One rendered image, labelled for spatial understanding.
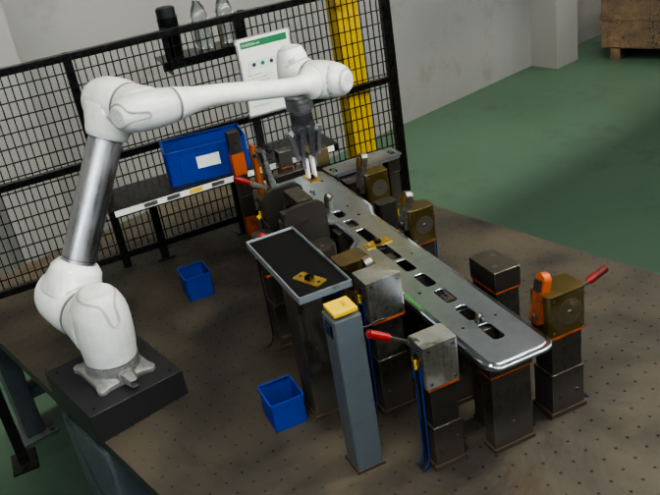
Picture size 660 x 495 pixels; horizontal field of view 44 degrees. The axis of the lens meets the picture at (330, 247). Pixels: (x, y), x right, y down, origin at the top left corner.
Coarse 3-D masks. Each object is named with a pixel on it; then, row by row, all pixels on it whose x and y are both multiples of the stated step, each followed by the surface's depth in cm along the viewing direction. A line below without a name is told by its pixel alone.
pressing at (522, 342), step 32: (320, 192) 282; (352, 192) 279; (384, 224) 253; (384, 256) 234; (416, 256) 232; (416, 288) 216; (448, 288) 214; (448, 320) 201; (512, 320) 197; (480, 352) 187; (512, 352) 186; (544, 352) 185
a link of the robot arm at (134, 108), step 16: (112, 96) 226; (128, 96) 220; (144, 96) 221; (160, 96) 224; (176, 96) 227; (112, 112) 220; (128, 112) 218; (144, 112) 220; (160, 112) 223; (176, 112) 227; (128, 128) 221; (144, 128) 223
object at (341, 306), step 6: (336, 300) 186; (342, 300) 186; (348, 300) 185; (324, 306) 185; (330, 306) 184; (336, 306) 183; (342, 306) 183; (348, 306) 183; (354, 306) 182; (330, 312) 182; (336, 312) 181; (342, 312) 181; (348, 312) 182
